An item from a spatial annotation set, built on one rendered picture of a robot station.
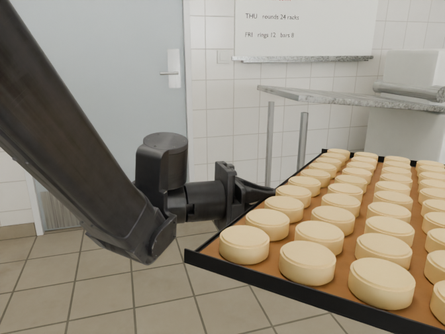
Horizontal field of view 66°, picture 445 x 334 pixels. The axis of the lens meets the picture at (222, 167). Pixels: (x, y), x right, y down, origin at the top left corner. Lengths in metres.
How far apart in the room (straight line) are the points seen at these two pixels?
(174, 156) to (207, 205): 0.09
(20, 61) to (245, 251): 0.23
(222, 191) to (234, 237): 0.15
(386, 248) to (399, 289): 0.07
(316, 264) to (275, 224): 0.08
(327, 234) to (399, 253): 0.07
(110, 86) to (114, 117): 0.20
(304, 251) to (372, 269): 0.06
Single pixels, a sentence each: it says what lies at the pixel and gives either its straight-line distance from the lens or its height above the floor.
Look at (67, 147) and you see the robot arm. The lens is 0.27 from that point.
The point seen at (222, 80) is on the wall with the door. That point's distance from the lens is 2.42.
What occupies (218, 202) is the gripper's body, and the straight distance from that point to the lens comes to 0.47.
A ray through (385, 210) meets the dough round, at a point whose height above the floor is 1.00.
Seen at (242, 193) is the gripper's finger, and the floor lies 1.00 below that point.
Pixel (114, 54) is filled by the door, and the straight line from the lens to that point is 2.34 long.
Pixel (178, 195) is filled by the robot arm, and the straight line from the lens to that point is 0.46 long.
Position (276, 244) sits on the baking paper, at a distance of 0.38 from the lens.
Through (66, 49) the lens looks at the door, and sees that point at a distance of 2.36.
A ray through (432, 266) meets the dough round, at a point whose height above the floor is 1.01.
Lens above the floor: 1.19
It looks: 19 degrees down
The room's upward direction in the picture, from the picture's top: straight up
